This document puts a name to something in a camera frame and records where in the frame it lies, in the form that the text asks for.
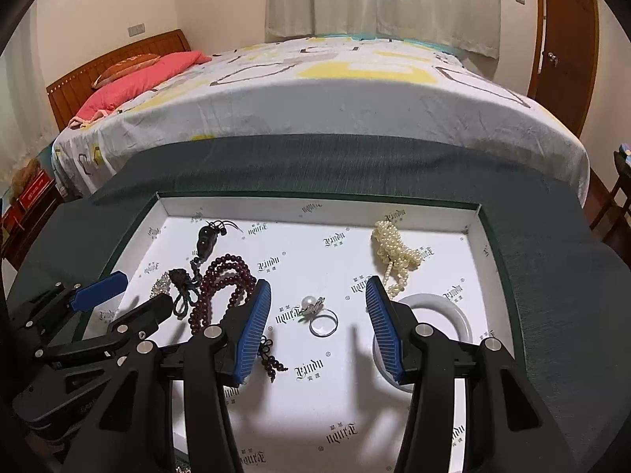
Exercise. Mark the wooden headboard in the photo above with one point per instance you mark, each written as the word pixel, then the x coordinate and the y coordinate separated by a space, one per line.
pixel 74 88

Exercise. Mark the brown wooden door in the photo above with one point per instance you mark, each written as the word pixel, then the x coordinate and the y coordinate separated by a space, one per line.
pixel 567 34

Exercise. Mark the dark grey tablecloth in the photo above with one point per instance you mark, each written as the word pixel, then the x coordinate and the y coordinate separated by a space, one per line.
pixel 345 167

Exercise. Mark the dark wooden chair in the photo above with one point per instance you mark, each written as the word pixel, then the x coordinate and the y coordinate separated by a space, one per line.
pixel 621 182

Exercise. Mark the brown teddy bear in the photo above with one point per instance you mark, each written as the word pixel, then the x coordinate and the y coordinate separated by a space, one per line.
pixel 24 175

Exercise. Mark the wooden nightstand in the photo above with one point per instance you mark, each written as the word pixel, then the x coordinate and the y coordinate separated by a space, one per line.
pixel 24 231

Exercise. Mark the red gift box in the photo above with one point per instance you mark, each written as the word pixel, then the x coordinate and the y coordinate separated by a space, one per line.
pixel 37 192

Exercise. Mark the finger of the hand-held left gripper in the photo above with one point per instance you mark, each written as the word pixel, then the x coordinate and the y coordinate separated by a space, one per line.
pixel 98 288
pixel 148 310

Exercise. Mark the orange patterned pillow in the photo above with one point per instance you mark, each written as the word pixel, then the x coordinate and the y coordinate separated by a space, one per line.
pixel 123 71

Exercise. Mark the dark green shallow box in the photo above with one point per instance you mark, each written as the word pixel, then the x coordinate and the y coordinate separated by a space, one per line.
pixel 315 256

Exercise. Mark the white striped curtain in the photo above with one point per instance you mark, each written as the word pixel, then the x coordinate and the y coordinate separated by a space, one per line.
pixel 374 0

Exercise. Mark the pile of clothes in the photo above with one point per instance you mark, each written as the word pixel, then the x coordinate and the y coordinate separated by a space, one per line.
pixel 625 149

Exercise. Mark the pink pillow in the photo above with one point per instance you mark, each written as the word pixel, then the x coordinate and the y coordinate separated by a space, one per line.
pixel 143 79

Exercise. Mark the pale jade bangle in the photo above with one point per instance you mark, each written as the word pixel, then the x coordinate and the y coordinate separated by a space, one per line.
pixel 443 303

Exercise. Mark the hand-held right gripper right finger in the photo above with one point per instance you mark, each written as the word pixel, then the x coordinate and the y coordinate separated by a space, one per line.
pixel 384 325

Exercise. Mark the wall outlet plate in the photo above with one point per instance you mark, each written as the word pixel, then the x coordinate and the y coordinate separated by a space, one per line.
pixel 136 29

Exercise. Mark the bed with patterned sheet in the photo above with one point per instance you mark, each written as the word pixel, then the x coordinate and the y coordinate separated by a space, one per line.
pixel 345 103

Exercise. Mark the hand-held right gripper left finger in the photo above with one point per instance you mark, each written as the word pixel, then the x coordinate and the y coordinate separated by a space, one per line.
pixel 254 325

